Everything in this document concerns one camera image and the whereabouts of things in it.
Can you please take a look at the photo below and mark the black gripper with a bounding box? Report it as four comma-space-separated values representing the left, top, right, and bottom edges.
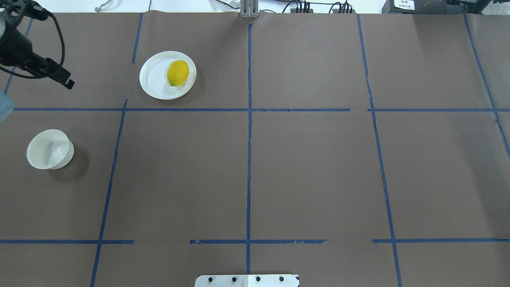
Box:
0, 24, 75, 90

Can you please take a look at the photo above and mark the yellow lemon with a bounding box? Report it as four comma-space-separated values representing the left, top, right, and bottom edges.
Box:
167, 60, 190, 86

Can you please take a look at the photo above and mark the white bowl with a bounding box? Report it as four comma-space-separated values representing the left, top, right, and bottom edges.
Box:
27, 129, 75, 170

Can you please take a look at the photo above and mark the white plate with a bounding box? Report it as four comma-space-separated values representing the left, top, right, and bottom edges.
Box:
139, 51, 197, 100

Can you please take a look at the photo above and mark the black computer box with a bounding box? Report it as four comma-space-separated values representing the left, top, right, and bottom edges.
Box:
381, 0, 464, 15

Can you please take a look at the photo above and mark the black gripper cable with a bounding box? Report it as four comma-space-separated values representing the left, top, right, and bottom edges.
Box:
0, 0, 66, 79

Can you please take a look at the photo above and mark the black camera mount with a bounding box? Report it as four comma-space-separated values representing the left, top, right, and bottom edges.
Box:
0, 0, 51, 26

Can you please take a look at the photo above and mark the aluminium frame post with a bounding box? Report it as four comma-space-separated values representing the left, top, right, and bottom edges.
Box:
240, 0, 260, 18

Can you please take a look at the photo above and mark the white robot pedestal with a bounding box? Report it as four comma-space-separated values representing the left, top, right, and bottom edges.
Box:
194, 274, 300, 287

